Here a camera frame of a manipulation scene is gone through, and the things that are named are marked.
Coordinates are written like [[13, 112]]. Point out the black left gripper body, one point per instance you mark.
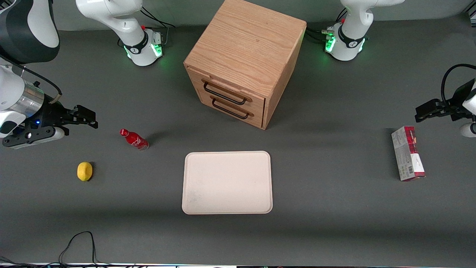
[[456, 101]]

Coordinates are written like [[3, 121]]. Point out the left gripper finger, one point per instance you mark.
[[453, 113], [427, 111]]

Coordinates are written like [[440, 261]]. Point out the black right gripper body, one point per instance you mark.
[[51, 114]]

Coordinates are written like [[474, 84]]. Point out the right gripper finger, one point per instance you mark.
[[65, 121], [87, 121]]

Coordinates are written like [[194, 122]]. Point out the wooden drawer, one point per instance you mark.
[[257, 118], [197, 76]]

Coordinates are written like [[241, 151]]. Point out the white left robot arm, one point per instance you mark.
[[349, 37]]

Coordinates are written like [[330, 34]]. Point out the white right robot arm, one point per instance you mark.
[[111, 15]]

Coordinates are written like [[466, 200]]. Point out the wooden drawer cabinet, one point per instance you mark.
[[253, 41]]

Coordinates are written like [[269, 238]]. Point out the red plaid carton box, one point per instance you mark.
[[405, 152]]

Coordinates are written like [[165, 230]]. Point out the yellow lemon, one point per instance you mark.
[[84, 171]]

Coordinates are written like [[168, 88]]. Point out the red cola bottle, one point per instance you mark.
[[134, 140]]

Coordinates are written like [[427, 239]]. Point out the beige plastic tray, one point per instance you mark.
[[227, 182]]

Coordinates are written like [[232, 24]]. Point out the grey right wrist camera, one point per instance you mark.
[[55, 135]]

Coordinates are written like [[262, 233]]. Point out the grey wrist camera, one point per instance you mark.
[[55, 135], [469, 130]]

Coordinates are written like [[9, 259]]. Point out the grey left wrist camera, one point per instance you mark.
[[469, 130]]

